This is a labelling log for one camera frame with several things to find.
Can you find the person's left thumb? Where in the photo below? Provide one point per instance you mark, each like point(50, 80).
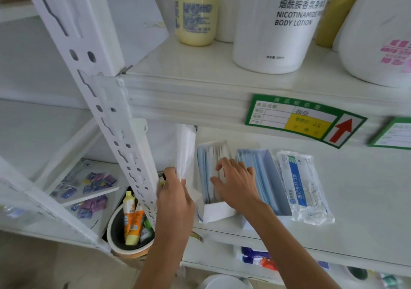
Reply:
point(188, 193)

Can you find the green and white tube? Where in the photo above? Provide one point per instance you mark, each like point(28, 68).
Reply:
point(147, 229)

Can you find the white bottle with pink print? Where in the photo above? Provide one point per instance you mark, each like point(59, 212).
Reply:
point(375, 35)

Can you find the open white mask box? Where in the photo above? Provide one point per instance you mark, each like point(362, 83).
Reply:
point(215, 213)

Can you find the person's right forearm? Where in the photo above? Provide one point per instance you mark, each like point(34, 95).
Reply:
point(282, 250)

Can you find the white plastic packet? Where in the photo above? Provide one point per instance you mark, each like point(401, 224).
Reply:
point(185, 150)

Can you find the person's right thumb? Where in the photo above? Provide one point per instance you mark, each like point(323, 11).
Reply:
point(217, 186)

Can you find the large white body lotion bottle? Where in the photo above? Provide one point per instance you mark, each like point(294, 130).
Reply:
point(276, 25)

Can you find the orange toothpaste tube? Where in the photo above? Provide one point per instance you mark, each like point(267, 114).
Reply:
point(133, 221)

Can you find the dark green cap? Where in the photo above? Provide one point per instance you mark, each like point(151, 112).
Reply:
point(357, 272)

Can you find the pale yellow lotion bottle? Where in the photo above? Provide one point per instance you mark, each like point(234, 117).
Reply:
point(196, 12)

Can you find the person's left forearm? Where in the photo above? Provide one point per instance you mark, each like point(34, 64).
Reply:
point(167, 250)

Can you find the white round tub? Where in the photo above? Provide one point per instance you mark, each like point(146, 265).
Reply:
point(117, 234)

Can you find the person's right hand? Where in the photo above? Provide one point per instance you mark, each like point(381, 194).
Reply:
point(239, 186)

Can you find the pile of purple sachets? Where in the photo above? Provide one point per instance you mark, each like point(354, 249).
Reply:
point(93, 192)

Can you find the open blue-lined mask box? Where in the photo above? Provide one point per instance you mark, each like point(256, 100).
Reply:
point(266, 182)

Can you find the green price label with arrow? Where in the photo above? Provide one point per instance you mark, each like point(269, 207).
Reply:
point(305, 121)

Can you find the mustard yellow bottle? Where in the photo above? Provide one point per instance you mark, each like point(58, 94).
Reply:
point(340, 9)

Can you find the blue and red packet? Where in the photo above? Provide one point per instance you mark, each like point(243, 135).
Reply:
point(258, 258)

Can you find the white metal shelf unit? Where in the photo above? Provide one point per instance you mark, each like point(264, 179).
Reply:
point(199, 89)

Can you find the white perforated shelf post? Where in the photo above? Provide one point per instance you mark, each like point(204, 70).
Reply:
point(106, 99)

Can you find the white round lid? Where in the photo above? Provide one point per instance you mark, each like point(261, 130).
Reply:
point(224, 282)

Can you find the person's left hand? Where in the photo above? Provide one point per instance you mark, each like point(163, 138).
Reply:
point(175, 195)

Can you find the bundle of blue face masks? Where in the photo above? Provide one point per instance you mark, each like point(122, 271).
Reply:
point(207, 170)

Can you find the white display tray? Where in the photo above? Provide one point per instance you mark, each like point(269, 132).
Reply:
point(86, 195)

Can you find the clear packet of face masks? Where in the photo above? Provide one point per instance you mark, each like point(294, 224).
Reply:
point(305, 186)

